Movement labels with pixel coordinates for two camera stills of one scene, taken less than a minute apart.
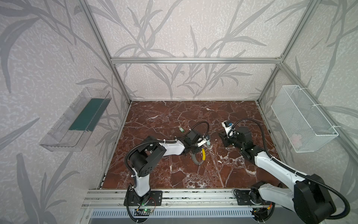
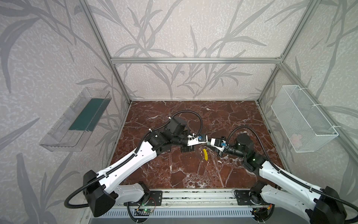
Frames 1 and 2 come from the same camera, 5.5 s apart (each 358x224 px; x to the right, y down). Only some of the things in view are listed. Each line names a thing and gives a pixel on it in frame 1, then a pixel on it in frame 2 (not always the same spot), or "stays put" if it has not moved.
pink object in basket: (296, 139) stays put
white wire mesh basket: (305, 128) stays put
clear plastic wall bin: (73, 130) stays put
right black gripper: (226, 138) to (222, 150)
